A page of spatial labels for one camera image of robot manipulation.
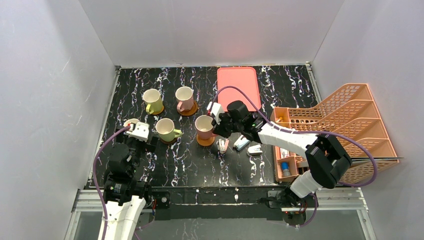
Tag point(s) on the small white stapler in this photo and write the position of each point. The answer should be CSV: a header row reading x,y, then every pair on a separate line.
x,y
223,145

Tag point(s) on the light orange coaster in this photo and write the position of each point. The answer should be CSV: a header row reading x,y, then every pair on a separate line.
x,y
205,142

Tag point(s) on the pink mug front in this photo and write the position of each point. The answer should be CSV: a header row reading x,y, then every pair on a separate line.
x,y
185,98

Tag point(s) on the green mug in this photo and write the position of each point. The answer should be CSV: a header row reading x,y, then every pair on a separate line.
x,y
166,130
153,100

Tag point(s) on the small orange coaster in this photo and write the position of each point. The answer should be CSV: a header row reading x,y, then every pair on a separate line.
x,y
159,111

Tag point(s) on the pink mug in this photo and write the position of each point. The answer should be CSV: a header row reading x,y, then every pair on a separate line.
x,y
204,127
185,98

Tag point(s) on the orange file organizer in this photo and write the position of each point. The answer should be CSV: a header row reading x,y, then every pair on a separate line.
x,y
350,111

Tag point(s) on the blue white stapler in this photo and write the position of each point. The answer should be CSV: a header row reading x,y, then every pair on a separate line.
x,y
241,143

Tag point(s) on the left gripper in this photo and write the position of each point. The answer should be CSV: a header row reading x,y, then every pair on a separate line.
x,y
133,141

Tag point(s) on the pink tray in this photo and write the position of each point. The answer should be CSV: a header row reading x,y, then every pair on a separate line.
x,y
242,85

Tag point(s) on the blue stamp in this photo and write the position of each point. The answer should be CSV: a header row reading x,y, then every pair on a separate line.
x,y
285,169

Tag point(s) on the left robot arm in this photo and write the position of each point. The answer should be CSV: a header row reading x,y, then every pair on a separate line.
x,y
123,196

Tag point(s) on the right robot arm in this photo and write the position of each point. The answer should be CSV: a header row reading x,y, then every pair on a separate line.
x,y
327,160

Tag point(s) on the white red card box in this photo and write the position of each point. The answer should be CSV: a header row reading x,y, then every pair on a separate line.
x,y
284,153

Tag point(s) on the dark brown mug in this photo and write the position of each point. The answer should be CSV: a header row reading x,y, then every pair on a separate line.
x,y
130,121

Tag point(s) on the white stapler right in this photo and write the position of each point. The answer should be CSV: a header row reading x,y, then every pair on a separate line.
x,y
254,150

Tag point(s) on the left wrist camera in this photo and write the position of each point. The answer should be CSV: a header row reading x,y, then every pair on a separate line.
x,y
139,131

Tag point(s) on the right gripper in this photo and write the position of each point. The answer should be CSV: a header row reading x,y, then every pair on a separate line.
x,y
220,124

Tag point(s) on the green mug front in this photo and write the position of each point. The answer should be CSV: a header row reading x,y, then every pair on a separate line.
x,y
153,100

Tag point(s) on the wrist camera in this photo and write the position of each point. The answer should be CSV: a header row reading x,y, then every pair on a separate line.
x,y
214,110
139,131

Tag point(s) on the dark brown coaster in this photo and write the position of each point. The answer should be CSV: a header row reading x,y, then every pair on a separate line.
x,y
169,142

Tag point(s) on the brown saucer coaster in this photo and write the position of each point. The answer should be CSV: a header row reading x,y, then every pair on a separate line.
x,y
189,112

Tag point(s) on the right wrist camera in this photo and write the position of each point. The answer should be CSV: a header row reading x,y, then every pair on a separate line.
x,y
214,110

